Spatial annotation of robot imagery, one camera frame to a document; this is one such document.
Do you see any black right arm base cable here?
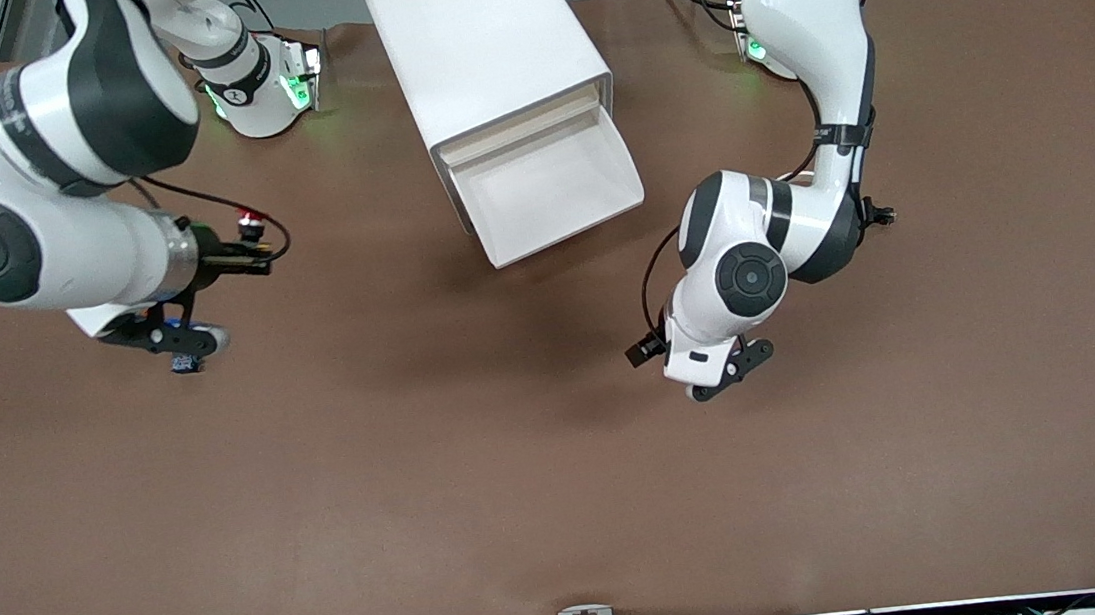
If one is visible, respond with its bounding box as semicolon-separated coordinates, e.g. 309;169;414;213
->
232;0;283;43

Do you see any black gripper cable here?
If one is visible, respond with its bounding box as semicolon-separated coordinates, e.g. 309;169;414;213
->
128;162;295;280
634;226;704;341

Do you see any white drawer cabinet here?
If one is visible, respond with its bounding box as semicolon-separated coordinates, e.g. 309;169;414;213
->
361;0;628;246

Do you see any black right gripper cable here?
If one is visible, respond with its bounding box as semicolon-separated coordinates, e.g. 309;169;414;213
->
128;162;295;280

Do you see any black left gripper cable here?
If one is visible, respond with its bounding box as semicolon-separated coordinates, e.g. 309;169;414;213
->
634;226;704;341

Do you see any brown table cover sheet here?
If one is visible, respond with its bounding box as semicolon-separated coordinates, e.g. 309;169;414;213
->
0;0;1095;615

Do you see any white plastic drawer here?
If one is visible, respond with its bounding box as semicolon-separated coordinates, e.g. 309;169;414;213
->
433;82;605;155
441;103;652;274

